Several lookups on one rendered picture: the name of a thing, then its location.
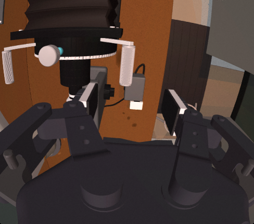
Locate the black cable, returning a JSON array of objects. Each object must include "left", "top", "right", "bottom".
[{"left": 104, "top": 63, "right": 146, "bottom": 108}]

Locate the grey lamp box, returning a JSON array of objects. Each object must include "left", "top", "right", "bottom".
[{"left": 123, "top": 73, "right": 146, "bottom": 111}]

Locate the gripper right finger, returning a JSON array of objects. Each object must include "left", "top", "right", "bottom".
[{"left": 160, "top": 88, "right": 254, "bottom": 191}]

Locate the black bellows camera body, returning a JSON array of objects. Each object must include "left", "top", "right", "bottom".
[{"left": 10, "top": 0, "right": 125, "bottom": 102}]

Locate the dark brown wooden cabinet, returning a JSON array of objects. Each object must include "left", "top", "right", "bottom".
[{"left": 158, "top": 19, "right": 211, "bottom": 114}]

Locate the black microscope focus knob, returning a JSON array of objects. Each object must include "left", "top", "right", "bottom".
[{"left": 104, "top": 83, "right": 116, "bottom": 100}]

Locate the grey cabinet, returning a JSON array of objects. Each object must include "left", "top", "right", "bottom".
[{"left": 206, "top": 0, "right": 254, "bottom": 75}]

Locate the white round knob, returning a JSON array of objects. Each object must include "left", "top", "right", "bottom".
[{"left": 38, "top": 44, "right": 60, "bottom": 68}]

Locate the grey microscope body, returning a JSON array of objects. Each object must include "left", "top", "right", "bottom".
[{"left": 90, "top": 66, "right": 109, "bottom": 129}]

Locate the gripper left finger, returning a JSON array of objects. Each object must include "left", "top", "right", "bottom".
[{"left": 0, "top": 82, "right": 111, "bottom": 185}]

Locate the white lever with knurled grip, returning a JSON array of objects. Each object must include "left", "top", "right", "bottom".
[
  {"left": 1, "top": 43, "right": 36, "bottom": 85},
  {"left": 99, "top": 37, "right": 136, "bottom": 87}
]

